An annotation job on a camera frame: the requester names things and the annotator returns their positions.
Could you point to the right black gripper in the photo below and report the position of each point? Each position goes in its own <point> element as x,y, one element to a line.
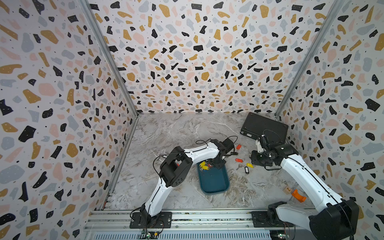
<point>253,153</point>

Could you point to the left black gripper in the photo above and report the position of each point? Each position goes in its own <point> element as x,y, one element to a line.
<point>219,166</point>

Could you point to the teal plastic storage box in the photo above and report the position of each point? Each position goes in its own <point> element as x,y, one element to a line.
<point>215,181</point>

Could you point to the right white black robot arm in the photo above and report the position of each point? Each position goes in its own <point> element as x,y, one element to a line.
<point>333,217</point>

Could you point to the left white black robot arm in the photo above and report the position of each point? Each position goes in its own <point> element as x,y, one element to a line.
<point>173,171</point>

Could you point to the black hard case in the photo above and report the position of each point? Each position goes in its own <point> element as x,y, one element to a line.
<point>256,125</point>

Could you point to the small wooden number block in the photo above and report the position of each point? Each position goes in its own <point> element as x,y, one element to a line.
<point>287,190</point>

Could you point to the orange plastic piece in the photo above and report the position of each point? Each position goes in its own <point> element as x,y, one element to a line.
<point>298,196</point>

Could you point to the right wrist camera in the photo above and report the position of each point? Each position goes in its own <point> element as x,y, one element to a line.
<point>262,144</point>

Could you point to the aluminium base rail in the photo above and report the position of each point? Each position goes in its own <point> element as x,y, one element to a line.
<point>200,224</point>

